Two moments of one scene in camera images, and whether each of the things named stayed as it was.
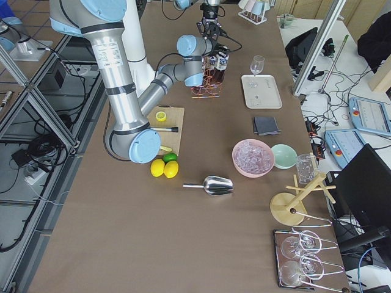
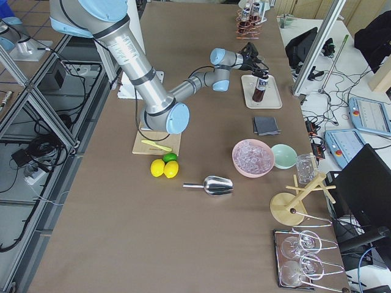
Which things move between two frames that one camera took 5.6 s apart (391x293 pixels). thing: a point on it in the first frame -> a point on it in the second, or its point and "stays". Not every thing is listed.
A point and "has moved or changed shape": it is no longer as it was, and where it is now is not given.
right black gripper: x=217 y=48 -> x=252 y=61
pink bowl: x=253 y=158 stays
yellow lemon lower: x=171 y=169 stays
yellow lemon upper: x=157 y=167 stays
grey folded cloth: x=266 y=126 stays
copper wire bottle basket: x=212 y=82 -> x=248 y=28
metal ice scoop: x=214 y=185 stays
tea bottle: x=222 y=60 has moved or changed shape
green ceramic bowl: x=284 y=155 stays
